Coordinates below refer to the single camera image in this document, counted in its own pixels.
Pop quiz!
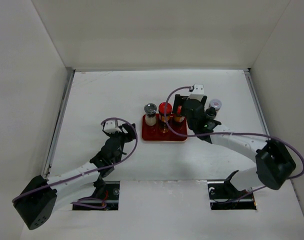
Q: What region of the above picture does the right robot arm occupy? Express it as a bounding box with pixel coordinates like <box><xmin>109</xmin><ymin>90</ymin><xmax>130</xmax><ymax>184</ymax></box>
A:
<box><xmin>172</xmin><ymin>94</ymin><xmax>296</xmax><ymax>198</ymax></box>

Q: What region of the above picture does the tall red-lid sauce jar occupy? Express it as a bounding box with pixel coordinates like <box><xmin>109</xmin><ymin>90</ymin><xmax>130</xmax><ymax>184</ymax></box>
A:
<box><xmin>173</xmin><ymin>105</ymin><xmax>185</xmax><ymax>125</ymax></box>

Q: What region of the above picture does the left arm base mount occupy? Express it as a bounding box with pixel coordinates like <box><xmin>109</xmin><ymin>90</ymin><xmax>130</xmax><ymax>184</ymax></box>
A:
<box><xmin>72</xmin><ymin>181</ymin><xmax>121</xmax><ymax>211</ymax></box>

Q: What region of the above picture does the glass salt grinder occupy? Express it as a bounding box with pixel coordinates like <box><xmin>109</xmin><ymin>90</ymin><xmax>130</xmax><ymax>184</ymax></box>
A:
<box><xmin>144</xmin><ymin>103</ymin><xmax>157</xmax><ymax>127</ymax></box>

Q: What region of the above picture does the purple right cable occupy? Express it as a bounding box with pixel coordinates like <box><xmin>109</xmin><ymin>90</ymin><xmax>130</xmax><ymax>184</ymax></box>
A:
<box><xmin>165</xmin><ymin>86</ymin><xmax>304</xmax><ymax>203</ymax></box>

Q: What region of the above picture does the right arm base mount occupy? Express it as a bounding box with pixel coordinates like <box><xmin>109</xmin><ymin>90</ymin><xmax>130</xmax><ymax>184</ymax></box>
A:
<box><xmin>207</xmin><ymin>170</ymin><xmax>257</xmax><ymax>211</ymax></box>

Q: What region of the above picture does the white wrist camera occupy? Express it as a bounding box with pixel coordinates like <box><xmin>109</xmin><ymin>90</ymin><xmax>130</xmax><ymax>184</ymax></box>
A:
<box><xmin>102</xmin><ymin>119</ymin><xmax>121</xmax><ymax>134</ymax></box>
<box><xmin>188</xmin><ymin>84</ymin><xmax>205</xmax><ymax>102</ymax></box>

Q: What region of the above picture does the red lacquer tray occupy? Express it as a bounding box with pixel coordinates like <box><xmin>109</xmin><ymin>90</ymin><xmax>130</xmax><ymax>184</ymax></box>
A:
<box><xmin>141</xmin><ymin>113</ymin><xmax>188</xmax><ymax>143</ymax></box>

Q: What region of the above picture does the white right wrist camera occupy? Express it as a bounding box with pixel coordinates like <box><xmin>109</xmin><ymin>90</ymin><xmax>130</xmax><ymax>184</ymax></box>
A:
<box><xmin>188</xmin><ymin>84</ymin><xmax>205</xmax><ymax>102</ymax></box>

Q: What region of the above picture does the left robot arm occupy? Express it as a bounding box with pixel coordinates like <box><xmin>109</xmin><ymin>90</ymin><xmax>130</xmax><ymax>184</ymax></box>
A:
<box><xmin>12</xmin><ymin>118</ymin><xmax>138</xmax><ymax>231</ymax></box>

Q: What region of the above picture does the white-lid jar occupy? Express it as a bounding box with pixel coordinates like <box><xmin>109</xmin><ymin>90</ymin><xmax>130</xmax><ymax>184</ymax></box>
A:
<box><xmin>208</xmin><ymin>98</ymin><xmax>222</xmax><ymax>112</ymax></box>

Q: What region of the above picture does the short red-lid chili jar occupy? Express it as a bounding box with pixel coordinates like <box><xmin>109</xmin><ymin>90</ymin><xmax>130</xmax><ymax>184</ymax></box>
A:
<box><xmin>158</xmin><ymin>102</ymin><xmax>172</xmax><ymax>134</ymax></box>

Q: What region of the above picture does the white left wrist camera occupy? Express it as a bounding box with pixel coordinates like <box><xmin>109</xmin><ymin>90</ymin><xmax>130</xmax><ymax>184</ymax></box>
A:
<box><xmin>102</xmin><ymin>119</ymin><xmax>121</xmax><ymax>134</ymax></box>

